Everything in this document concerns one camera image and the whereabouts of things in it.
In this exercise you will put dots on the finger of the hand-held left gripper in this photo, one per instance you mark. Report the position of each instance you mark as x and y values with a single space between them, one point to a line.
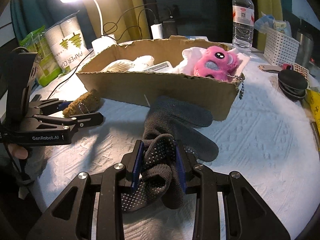
85 120
62 103

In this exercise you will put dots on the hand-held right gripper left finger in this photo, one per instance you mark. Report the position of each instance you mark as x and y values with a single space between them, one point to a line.
138 160

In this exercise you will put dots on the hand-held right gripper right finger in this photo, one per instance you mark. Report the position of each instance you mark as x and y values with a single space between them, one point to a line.
180 165

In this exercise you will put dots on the grey knitted glove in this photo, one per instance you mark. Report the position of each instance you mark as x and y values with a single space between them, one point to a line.
175 115

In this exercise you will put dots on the cotton swab pack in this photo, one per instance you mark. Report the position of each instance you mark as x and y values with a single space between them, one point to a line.
120 65

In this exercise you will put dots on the brown cardboard box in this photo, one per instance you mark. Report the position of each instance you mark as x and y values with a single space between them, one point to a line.
162 90

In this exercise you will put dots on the white fluffy puff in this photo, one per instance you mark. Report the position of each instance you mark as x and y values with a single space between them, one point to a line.
145 60

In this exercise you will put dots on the small clear plastic packet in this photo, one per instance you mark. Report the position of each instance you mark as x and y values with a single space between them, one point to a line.
160 67

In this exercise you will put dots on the pink plush toy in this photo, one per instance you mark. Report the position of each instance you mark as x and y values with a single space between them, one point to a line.
212 62

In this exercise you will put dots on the person's left hand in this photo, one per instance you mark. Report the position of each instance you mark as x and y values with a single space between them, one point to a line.
17 152

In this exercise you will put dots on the green paper cup pack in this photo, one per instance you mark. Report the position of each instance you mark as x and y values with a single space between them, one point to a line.
47 67

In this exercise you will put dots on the white paper cup pack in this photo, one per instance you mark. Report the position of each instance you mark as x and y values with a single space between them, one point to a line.
67 42

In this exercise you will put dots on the white desk lamp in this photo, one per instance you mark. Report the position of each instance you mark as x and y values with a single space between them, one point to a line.
102 43

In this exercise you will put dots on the wide teal curtain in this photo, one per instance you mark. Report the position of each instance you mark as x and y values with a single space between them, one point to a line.
30 10

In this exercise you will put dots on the white embossed table cover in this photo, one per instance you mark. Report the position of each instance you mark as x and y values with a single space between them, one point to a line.
262 142

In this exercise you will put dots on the white charger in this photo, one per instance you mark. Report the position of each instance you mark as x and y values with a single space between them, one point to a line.
156 31

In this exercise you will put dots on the wide yellow curtain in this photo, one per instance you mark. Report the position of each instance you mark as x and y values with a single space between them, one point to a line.
125 5

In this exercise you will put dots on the black power adapter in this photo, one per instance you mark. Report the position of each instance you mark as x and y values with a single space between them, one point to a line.
170 28

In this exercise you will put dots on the utility knife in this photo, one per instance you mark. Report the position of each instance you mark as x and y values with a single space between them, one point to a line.
268 68

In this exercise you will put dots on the black round case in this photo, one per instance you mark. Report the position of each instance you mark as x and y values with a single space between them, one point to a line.
292 82

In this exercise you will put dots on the yellow packet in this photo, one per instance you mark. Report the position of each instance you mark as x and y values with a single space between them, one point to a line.
315 110

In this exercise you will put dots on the dotted sticker sheet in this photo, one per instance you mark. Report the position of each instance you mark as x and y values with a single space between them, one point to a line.
300 71

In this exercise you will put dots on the white woven basket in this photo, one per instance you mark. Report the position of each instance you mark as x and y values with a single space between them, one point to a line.
280 47

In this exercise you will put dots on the clear water bottle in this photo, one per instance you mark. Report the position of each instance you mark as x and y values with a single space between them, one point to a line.
242 17

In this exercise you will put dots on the blue white packets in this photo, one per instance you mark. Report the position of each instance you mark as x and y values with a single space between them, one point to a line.
272 22

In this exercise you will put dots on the steel thermos cup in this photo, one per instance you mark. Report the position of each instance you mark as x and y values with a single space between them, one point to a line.
303 47

